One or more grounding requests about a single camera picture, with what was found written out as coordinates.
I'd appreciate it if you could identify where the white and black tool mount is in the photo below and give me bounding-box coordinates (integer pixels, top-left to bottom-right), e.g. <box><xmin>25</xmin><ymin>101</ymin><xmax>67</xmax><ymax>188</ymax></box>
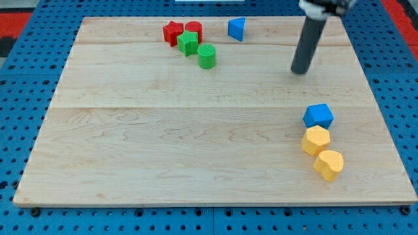
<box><xmin>298</xmin><ymin>0</ymin><xmax>357</xmax><ymax>21</ymax></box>

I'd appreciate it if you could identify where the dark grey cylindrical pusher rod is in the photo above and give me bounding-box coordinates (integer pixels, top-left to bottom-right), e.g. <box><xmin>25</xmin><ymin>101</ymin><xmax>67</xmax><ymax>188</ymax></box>
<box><xmin>291</xmin><ymin>16</ymin><xmax>326</xmax><ymax>74</ymax></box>

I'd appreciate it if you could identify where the blue triangle block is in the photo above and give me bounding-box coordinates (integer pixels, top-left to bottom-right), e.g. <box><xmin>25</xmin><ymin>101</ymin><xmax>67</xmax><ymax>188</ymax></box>
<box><xmin>227</xmin><ymin>18</ymin><xmax>246</xmax><ymax>42</ymax></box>

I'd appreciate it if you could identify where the blue cube block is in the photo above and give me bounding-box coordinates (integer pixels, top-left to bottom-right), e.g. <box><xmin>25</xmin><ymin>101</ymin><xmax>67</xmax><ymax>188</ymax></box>
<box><xmin>303</xmin><ymin>103</ymin><xmax>334</xmax><ymax>129</ymax></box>

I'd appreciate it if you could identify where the green cylinder block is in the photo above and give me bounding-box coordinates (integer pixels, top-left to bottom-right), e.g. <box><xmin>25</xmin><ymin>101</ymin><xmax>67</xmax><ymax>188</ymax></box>
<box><xmin>197</xmin><ymin>44</ymin><xmax>216</xmax><ymax>69</ymax></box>

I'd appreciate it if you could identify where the yellow hexagon block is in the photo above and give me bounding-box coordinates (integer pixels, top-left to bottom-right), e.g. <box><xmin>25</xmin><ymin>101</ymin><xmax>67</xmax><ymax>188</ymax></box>
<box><xmin>301</xmin><ymin>125</ymin><xmax>330</xmax><ymax>157</ymax></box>

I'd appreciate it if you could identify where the red cylinder block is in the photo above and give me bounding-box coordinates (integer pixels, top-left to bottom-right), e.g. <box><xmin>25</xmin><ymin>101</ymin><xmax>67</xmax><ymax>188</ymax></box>
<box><xmin>184</xmin><ymin>21</ymin><xmax>203</xmax><ymax>44</ymax></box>

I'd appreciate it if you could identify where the green star block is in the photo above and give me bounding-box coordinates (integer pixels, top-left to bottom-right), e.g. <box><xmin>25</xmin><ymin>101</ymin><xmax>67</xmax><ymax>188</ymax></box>
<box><xmin>177</xmin><ymin>30</ymin><xmax>199</xmax><ymax>57</ymax></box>

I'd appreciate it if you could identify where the yellow heart block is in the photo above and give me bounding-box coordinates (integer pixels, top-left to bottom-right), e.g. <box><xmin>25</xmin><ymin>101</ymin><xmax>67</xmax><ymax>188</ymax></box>
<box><xmin>313</xmin><ymin>150</ymin><xmax>344</xmax><ymax>181</ymax></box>

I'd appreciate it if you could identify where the red star block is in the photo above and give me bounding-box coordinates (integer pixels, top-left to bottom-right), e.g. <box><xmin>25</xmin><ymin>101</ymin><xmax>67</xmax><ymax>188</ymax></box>
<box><xmin>163</xmin><ymin>21</ymin><xmax>184</xmax><ymax>47</ymax></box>

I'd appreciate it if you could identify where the light wooden board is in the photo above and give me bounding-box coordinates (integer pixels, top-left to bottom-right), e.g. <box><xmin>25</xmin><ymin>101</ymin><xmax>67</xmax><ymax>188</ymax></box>
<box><xmin>13</xmin><ymin>16</ymin><xmax>417</xmax><ymax>208</ymax></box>

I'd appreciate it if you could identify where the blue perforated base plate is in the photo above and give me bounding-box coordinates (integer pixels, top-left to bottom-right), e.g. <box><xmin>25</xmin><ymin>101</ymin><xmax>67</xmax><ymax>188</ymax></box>
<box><xmin>1</xmin><ymin>1</ymin><xmax>417</xmax><ymax>234</ymax></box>

